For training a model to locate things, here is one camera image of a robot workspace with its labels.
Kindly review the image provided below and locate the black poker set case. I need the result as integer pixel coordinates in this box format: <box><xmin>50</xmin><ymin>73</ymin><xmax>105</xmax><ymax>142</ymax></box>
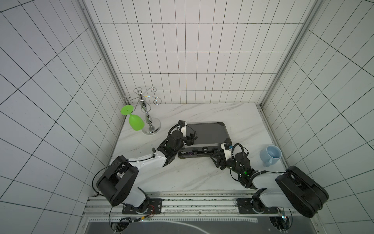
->
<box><xmin>178</xmin><ymin>122</ymin><xmax>232</xmax><ymax>159</ymax></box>

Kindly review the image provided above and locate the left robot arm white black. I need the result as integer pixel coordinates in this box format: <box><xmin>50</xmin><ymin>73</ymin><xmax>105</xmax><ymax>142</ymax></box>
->
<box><xmin>96</xmin><ymin>121</ymin><xmax>198</xmax><ymax>213</ymax></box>

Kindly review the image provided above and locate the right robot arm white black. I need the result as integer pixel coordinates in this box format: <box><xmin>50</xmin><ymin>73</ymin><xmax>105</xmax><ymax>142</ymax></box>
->
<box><xmin>211</xmin><ymin>143</ymin><xmax>329</xmax><ymax>218</ymax></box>

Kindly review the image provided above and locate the chrome glass holder stand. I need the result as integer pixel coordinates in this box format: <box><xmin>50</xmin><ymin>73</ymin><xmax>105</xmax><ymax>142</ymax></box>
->
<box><xmin>124</xmin><ymin>87</ymin><xmax>162</xmax><ymax>135</ymax></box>

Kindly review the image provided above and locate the light blue mug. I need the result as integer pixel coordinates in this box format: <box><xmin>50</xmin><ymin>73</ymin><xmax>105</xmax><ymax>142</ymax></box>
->
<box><xmin>260</xmin><ymin>145</ymin><xmax>282</xmax><ymax>167</ymax></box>

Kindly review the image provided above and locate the green plastic wine glass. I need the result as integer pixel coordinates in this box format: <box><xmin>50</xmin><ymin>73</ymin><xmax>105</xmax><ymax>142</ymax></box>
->
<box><xmin>120</xmin><ymin>105</ymin><xmax>145</xmax><ymax>131</ymax></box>

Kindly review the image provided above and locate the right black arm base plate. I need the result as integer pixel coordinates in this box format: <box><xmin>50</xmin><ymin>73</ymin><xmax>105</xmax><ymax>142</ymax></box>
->
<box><xmin>235</xmin><ymin>199</ymin><xmax>279</xmax><ymax>215</ymax></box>

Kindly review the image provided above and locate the aluminium mounting rail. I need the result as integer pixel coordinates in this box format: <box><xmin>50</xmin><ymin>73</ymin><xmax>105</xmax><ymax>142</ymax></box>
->
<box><xmin>83</xmin><ymin>191</ymin><xmax>299</xmax><ymax>221</ymax></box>

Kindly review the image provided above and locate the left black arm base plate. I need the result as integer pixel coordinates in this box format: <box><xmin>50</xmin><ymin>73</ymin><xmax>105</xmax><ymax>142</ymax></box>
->
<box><xmin>122</xmin><ymin>199</ymin><xmax>163</xmax><ymax>215</ymax></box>

